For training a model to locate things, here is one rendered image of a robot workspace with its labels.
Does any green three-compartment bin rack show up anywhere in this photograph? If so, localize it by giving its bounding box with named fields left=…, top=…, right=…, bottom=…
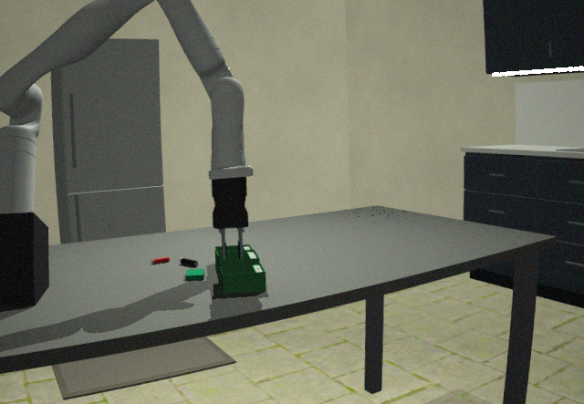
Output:
left=215, top=244, right=266, bottom=295

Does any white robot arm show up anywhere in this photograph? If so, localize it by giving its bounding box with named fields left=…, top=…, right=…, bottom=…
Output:
left=0, top=0, right=245, bottom=214

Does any black aa battery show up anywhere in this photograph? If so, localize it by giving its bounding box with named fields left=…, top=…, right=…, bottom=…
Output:
left=180, top=258, right=198, bottom=267

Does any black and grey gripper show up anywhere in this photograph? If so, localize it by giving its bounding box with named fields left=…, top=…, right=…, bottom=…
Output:
left=209, top=150, right=254, bottom=260

